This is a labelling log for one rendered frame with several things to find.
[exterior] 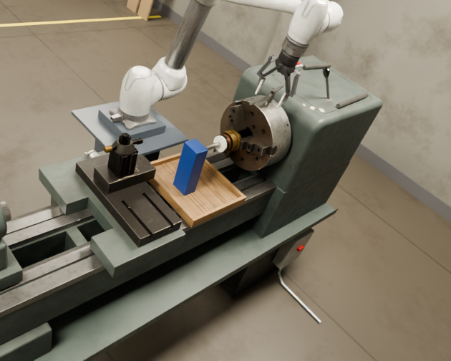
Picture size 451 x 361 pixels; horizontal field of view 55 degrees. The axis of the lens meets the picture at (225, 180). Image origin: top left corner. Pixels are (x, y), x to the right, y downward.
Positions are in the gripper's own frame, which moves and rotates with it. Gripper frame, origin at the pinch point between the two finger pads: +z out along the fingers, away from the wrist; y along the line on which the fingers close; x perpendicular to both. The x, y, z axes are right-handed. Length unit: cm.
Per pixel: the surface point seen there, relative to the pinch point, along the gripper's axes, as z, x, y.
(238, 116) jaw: 14.7, -3.0, -7.6
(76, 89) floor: 150, 94, -179
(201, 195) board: 41.2, -27.6, -0.4
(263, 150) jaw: 18.1, -8.1, 9.6
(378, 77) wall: 62, 244, 24
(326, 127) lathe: 6.3, 15.6, 24.8
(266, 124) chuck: 10.1, -2.9, 4.9
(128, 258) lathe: 36, -76, 0
